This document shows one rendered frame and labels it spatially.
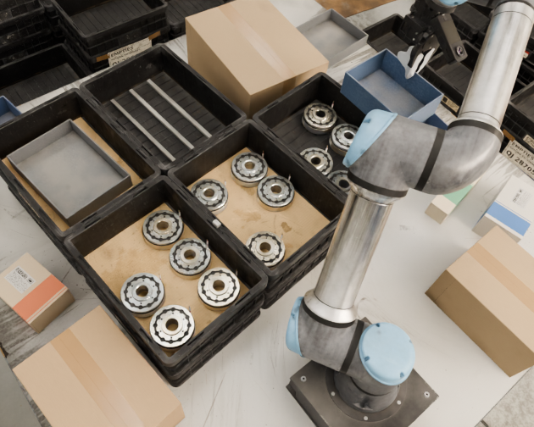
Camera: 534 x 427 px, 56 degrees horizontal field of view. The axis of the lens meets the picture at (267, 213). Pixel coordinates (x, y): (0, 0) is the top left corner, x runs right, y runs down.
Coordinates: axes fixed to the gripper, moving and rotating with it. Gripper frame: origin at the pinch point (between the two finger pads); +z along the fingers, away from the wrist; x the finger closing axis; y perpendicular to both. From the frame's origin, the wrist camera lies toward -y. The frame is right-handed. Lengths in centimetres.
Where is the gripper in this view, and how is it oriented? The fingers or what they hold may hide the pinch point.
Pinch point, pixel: (412, 75)
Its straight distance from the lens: 139.1
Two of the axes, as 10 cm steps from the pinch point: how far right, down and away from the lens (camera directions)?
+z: -1.9, 5.8, 7.9
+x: -7.8, 4.0, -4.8
